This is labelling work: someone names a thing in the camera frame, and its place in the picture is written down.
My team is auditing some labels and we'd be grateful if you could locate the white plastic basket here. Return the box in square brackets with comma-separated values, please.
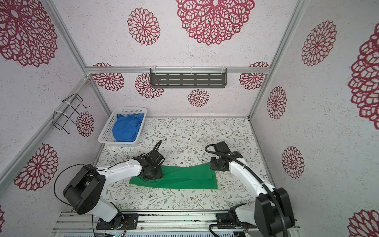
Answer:
[98, 107, 148, 148]

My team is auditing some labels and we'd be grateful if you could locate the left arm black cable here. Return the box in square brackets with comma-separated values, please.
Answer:
[53, 140, 163, 206]

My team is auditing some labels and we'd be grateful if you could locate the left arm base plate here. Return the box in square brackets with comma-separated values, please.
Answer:
[95, 213, 139, 230]

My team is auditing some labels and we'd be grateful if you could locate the black wire wall rack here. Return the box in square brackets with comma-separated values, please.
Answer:
[51, 93, 90, 135]

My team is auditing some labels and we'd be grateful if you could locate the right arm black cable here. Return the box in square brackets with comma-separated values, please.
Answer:
[205, 144, 288, 237]

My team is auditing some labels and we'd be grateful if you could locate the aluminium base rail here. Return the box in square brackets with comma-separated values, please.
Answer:
[52, 210, 301, 236]

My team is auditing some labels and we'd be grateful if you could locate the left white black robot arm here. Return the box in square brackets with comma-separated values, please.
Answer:
[63, 150, 165, 230]

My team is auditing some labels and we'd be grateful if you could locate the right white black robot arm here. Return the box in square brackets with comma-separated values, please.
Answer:
[205, 142, 296, 237]

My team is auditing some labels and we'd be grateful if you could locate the green tank top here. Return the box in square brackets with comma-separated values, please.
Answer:
[129, 163, 218, 190]

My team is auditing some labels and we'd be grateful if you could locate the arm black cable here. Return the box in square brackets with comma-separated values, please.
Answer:
[205, 144, 288, 237]
[53, 140, 163, 206]

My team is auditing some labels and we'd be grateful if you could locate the grey slotted wall shelf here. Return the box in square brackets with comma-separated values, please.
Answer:
[150, 68, 228, 89]

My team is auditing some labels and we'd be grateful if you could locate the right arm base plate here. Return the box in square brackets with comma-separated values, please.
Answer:
[216, 212, 256, 229]

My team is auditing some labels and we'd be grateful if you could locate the blue tank top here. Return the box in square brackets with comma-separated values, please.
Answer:
[112, 114, 145, 142]

